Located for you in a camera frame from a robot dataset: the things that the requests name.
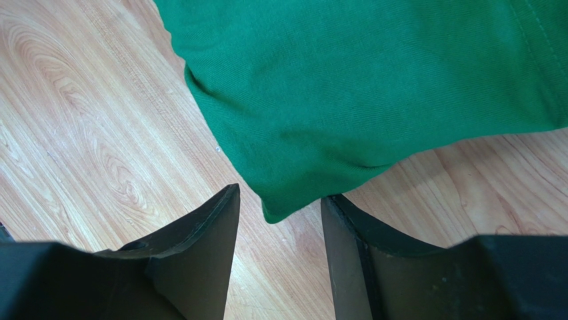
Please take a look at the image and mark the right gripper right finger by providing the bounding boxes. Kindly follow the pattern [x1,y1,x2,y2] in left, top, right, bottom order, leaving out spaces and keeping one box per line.
[321,195,567,319]

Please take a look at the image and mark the green t shirt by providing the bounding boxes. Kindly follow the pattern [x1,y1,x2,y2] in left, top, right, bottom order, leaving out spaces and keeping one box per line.
[156,1,567,224]

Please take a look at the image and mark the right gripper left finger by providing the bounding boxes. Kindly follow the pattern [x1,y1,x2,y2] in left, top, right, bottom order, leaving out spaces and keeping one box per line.
[1,184,240,319]

